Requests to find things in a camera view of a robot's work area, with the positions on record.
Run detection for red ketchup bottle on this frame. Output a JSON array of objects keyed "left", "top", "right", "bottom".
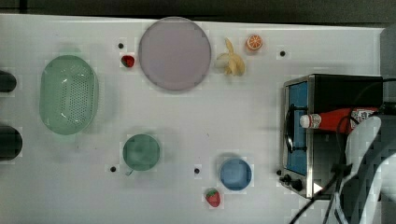
[{"left": 300, "top": 107, "right": 378, "bottom": 134}]

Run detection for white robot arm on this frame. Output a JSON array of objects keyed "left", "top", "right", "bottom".
[{"left": 323, "top": 102, "right": 395, "bottom": 224}]

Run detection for black toaster oven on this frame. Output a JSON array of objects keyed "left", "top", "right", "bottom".
[{"left": 278, "top": 74, "right": 383, "bottom": 199}]

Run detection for peeled banana toy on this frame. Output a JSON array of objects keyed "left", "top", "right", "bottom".
[{"left": 216, "top": 38, "right": 246, "bottom": 76}]

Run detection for lilac round plate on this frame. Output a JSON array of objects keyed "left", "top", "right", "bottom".
[{"left": 138, "top": 17, "right": 211, "bottom": 91}]

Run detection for green mug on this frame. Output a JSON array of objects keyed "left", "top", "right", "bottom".
[{"left": 122, "top": 133, "right": 161, "bottom": 175}]

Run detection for blue cup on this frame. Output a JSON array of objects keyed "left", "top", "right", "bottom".
[{"left": 219, "top": 158, "right": 252, "bottom": 191}]

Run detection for dark red strawberry toy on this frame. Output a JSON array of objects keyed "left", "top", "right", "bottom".
[{"left": 121, "top": 55, "right": 134, "bottom": 68}]

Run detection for orange slice toy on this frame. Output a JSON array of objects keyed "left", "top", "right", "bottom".
[{"left": 246, "top": 35, "right": 263, "bottom": 51}]

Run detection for green perforated colander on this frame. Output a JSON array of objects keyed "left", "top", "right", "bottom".
[{"left": 39, "top": 55, "right": 99, "bottom": 135}]

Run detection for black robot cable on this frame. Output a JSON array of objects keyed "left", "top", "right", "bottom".
[{"left": 288, "top": 77, "right": 396, "bottom": 224}]

